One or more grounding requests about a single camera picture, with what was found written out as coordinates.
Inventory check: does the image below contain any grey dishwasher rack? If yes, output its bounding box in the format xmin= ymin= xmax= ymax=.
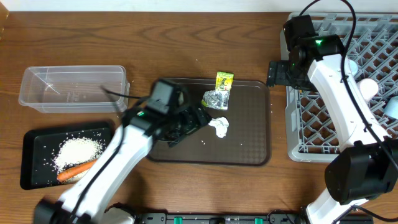
xmin=285 ymin=14 xmax=397 ymax=162

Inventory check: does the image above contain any white rice pile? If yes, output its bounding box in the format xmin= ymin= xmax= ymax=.
xmin=51 ymin=132 xmax=106 ymax=184

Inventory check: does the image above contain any light blue cup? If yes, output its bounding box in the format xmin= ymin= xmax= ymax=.
xmin=349 ymin=59 xmax=359 ymax=75

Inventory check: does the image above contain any light blue bowl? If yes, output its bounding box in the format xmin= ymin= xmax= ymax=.
xmin=384 ymin=96 xmax=398 ymax=119

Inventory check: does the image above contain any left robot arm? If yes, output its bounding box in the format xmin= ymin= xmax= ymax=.
xmin=34 ymin=105 xmax=211 ymax=223

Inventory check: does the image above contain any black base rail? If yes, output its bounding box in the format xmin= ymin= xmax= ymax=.
xmin=135 ymin=212 xmax=297 ymax=224

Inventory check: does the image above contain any green snack wrapper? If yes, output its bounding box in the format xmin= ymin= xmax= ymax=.
xmin=201 ymin=72 xmax=234 ymax=110

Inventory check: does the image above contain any white cup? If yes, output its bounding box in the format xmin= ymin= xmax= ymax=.
xmin=357 ymin=78 xmax=379 ymax=102

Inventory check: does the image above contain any black tray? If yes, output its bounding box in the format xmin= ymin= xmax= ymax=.
xmin=20 ymin=121 xmax=114 ymax=190

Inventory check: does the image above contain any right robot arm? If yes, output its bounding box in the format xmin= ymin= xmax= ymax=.
xmin=267 ymin=32 xmax=397 ymax=223

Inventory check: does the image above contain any orange carrot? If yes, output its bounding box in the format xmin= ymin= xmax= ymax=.
xmin=57 ymin=159 xmax=96 ymax=182

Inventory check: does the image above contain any brown serving tray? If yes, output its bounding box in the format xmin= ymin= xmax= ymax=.
xmin=147 ymin=80 xmax=272 ymax=167

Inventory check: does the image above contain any white tissue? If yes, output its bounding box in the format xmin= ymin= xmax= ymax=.
xmin=208 ymin=117 xmax=229 ymax=138

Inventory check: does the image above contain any clear plastic bin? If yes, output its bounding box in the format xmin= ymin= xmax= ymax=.
xmin=19 ymin=65 xmax=130 ymax=113

